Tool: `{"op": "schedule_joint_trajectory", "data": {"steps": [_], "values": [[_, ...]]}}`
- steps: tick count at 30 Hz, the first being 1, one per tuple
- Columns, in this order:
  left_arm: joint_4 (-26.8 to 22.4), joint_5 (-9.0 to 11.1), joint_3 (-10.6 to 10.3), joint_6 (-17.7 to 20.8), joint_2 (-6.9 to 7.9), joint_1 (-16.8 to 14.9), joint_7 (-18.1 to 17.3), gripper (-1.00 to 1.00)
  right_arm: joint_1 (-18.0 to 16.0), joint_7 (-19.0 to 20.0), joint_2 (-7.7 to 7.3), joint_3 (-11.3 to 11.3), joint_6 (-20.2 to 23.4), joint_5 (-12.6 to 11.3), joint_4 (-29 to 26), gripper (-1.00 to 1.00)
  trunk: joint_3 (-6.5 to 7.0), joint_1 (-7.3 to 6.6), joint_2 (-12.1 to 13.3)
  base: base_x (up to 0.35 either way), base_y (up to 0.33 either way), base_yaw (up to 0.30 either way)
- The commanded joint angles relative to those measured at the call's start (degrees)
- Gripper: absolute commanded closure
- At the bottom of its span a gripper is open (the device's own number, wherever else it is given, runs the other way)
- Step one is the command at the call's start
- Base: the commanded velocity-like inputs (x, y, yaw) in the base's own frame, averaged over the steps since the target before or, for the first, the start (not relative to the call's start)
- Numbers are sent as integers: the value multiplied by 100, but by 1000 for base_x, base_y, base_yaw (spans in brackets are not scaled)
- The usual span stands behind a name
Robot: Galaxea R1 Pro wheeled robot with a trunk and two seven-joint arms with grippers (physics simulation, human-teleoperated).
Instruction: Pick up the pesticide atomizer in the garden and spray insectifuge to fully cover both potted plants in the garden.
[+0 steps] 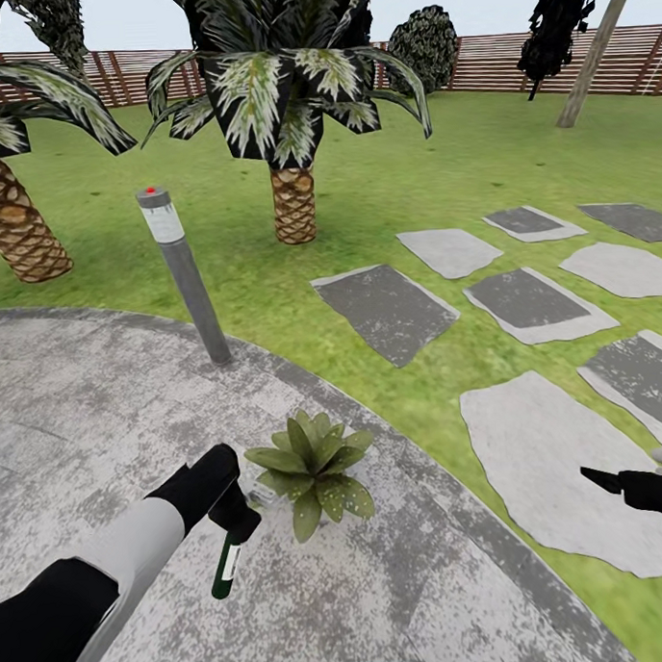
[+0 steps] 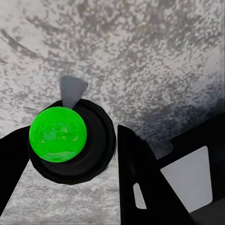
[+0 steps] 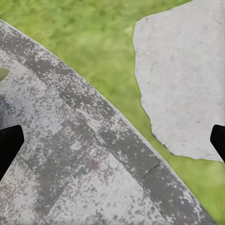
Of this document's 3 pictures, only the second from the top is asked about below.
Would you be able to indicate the insectifuge atomizer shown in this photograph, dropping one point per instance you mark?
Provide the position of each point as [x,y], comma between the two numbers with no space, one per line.
[73,140]

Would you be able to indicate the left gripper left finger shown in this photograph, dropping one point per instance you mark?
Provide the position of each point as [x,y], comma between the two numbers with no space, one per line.
[13,160]

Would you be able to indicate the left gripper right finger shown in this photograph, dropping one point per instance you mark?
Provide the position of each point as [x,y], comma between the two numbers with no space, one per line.
[163,205]

